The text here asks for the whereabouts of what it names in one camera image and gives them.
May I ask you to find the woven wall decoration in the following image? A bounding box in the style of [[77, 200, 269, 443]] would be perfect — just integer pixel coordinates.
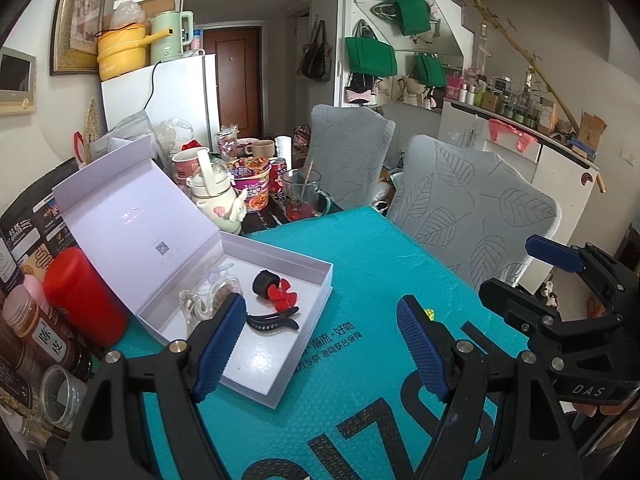
[[82, 97, 103, 156]]

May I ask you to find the white refrigerator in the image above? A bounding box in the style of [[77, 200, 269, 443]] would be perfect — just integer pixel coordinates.
[[101, 53, 221, 161]]

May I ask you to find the framed picture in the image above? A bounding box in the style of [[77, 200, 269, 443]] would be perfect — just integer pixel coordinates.
[[49, 0, 108, 77]]

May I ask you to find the clear plastic bag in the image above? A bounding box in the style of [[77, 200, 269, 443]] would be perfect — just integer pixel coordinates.
[[160, 117, 193, 151]]

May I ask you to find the yellow pot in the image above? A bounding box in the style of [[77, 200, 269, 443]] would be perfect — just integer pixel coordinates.
[[96, 27, 173, 82]]

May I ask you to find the pink plastic bag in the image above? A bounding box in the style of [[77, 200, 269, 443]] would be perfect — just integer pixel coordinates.
[[488, 119, 538, 153]]

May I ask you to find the grey plastic bag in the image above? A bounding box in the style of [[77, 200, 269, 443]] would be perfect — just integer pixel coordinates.
[[87, 110, 161, 166]]

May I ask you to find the pearly wavy hair clip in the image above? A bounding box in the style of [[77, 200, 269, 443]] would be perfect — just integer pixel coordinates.
[[179, 280, 242, 333]]

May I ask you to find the red soda can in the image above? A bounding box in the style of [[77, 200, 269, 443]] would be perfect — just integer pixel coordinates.
[[269, 157, 287, 196]]

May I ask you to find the brown door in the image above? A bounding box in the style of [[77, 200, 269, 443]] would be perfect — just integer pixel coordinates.
[[204, 27, 263, 138]]

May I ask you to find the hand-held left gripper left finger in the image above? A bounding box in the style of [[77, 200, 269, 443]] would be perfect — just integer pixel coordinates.
[[62, 292, 247, 480]]

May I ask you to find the red flower hair clip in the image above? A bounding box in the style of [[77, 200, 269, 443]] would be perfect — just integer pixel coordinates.
[[267, 277, 300, 313]]

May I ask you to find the printed plastic cup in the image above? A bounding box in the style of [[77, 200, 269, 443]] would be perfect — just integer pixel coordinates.
[[215, 130, 240, 160]]

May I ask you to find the labelled spice jar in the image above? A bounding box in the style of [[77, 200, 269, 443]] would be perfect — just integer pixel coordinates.
[[0, 285, 93, 378]]

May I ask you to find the black power cord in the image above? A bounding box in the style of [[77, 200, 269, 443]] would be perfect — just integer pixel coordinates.
[[144, 60, 163, 111]]

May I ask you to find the green tote bag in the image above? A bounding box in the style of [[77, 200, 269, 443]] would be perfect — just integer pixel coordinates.
[[345, 36, 398, 77]]

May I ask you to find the small grey leaf-print chair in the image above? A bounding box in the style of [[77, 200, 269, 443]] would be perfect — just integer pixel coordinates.
[[305, 105, 396, 213]]

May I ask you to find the large grey leaf-print chair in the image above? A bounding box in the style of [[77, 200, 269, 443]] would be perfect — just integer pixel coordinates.
[[387, 135, 563, 293]]

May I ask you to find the black hanging handbag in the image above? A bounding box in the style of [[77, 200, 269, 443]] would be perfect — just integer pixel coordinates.
[[297, 20, 333, 82]]

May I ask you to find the black round hair accessory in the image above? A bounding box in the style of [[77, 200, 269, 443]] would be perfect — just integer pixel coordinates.
[[252, 270, 280, 300]]

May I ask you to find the white cabinet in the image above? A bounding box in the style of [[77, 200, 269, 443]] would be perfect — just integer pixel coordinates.
[[440, 99, 598, 256]]

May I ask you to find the red canister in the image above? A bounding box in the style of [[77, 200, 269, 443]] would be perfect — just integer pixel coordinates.
[[43, 247, 130, 348]]

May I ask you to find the row of bottles and jars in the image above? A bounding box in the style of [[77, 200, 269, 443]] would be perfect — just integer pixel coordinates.
[[446, 72, 561, 133]]

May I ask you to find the glass mug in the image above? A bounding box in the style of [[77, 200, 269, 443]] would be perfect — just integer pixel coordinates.
[[281, 169, 332, 222]]

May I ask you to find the clear hair clip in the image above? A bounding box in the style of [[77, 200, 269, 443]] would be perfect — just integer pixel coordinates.
[[202, 260, 236, 286]]

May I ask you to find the green electric kettle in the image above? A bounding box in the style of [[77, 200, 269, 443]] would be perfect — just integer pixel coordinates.
[[149, 11, 195, 63]]

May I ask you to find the white cartoon water bottle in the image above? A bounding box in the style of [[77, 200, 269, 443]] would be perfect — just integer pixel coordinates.
[[187, 149, 248, 235]]

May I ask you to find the black hair clip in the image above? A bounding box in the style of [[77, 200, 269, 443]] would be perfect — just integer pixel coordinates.
[[244, 306, 301, 333]]

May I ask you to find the white gift box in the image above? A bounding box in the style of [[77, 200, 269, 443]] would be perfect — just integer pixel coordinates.
[[51, 134, 334, 410]]

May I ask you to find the empty glass jar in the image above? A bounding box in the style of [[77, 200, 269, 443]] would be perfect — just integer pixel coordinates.
[[40, 365, 88, 428]]

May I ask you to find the black snack bag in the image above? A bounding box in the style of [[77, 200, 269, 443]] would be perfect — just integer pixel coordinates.
[[0, 157, 96, 301]]

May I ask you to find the purple instant noodle bowl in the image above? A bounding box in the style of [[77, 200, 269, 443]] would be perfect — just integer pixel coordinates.
[[226, 157, 272, 212]]

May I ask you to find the person's right hand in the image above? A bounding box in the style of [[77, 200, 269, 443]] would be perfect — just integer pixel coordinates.
[[572, 401, 626, 417]]

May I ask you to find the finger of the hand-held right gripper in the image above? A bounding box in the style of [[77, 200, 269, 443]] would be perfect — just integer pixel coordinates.
[[525, 235, 640, 311], [479, 277, 640, 361]]

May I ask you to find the cardboard box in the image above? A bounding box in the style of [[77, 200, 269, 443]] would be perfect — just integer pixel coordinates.
[[575, 112, 608, 151]]

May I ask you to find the bamboo pole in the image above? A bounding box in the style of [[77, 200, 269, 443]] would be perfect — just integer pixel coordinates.
[[457, 0, 606, 193]]

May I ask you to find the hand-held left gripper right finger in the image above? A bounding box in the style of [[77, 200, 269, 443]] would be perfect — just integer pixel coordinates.
[[396, 295, 583, 480]]

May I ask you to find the teal bubble mailer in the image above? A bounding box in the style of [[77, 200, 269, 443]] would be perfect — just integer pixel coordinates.
[[120, 206, 531, 480]]

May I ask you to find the pink mug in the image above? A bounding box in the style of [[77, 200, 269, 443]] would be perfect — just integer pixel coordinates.
[[171, 149, 208, 183]]

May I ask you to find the pink and black bag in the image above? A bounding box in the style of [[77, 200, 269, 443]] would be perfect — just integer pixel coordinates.
[[345, 71, 378, 106]]

